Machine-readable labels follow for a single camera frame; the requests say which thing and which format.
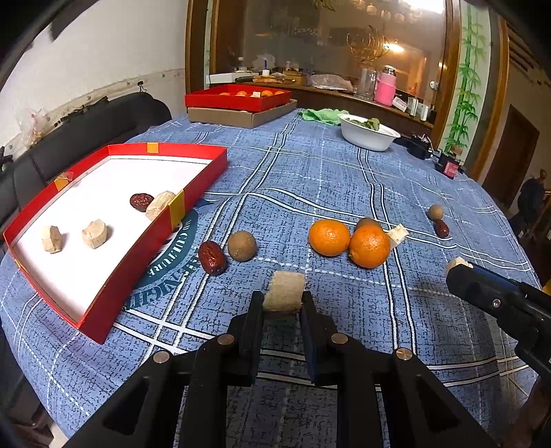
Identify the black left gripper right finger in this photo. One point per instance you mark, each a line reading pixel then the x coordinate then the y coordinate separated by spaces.
pixel 383 398

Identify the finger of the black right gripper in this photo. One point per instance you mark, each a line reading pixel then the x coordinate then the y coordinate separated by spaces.
pixel 490 292

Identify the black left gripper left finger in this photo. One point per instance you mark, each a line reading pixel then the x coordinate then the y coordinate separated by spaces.
pixel 180 400

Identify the white chunk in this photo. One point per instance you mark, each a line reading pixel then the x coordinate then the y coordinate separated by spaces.
pixel 52 240
pixel 456 262
pixel 397 235
pixel 158 204
pixel 95 234

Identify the red date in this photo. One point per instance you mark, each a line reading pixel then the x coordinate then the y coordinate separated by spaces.
pixel 441 229
pixel 140 201
pixel 212 258

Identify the orange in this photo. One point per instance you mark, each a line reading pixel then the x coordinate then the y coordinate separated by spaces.
pixel 329 237
pixel 369 246

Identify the beige chunk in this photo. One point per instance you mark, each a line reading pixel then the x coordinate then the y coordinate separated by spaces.
pixel 285 293

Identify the brown round fruit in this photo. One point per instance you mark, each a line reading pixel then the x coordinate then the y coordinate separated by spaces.
pixel 367 221
pixel 242 246

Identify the tan round fruit right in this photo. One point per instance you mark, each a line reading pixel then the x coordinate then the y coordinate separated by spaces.
pixel 435 212

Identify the white chunk on table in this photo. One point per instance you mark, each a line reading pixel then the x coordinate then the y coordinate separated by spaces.
pixel 397 235

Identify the black red battery box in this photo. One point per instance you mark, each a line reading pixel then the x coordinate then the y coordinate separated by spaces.
pixel 448 163

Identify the blue plaid tablecloth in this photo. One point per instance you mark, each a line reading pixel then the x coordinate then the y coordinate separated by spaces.
pixel 282 177

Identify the black power adapter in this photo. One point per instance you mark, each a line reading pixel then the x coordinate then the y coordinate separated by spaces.
pixel 419 146

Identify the red tray white inside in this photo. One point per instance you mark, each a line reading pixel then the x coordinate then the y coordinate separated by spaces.
pixel 87 287

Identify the white chunk in tray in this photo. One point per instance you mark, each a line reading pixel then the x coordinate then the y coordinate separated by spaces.
pixel 52 240
pixel 95 234

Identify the red date in tray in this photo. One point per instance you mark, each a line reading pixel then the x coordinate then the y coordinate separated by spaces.
pixel 140 201

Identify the white bowl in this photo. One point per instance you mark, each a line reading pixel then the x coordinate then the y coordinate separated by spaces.
pixel 364 138

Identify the green leaves in bowl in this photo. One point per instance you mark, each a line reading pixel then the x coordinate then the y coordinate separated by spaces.
pixel 372 124

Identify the pink bottle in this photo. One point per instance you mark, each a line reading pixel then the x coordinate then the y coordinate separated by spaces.
pixel 385 86

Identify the green cloth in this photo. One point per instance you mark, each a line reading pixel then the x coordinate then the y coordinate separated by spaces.
pixel 326 116

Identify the clear glass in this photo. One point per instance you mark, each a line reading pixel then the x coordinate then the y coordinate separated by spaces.
pixel 366 83

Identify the wooden counter shelf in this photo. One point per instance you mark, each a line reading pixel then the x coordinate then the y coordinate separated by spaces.
pixel 419 39

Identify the plastic bag on counter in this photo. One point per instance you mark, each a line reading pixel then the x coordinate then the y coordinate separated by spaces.
pixel 330 82

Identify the black sofa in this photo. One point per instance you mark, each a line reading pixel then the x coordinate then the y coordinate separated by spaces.
pixel 104 123

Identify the cardboard box lid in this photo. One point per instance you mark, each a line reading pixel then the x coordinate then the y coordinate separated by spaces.
pixel 241 119

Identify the far red tray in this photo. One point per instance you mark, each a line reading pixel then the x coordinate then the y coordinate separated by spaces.
pixel 257 98

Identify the white flat box on counter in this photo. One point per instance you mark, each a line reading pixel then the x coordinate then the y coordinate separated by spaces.
pixel 225 78

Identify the white chunk by tray wall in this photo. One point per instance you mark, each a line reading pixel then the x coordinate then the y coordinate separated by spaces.
pixel 158 204

